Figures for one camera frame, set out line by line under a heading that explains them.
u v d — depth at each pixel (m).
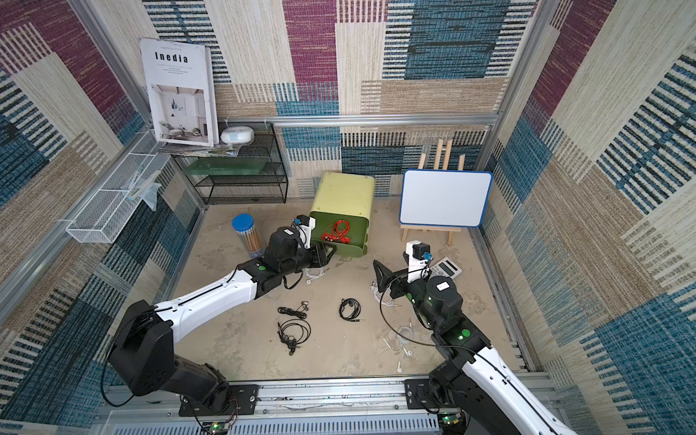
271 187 1.19
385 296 0.64
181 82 0.77
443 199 0.96
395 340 0.83
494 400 0.48
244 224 0.86
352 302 0.91
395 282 0.62
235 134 0.87
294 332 0.85
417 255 0.59
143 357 0.41
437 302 0.51
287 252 0.64
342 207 0.89
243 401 0.73
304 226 0.73
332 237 0.87
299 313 0.89
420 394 0.73
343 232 0.89
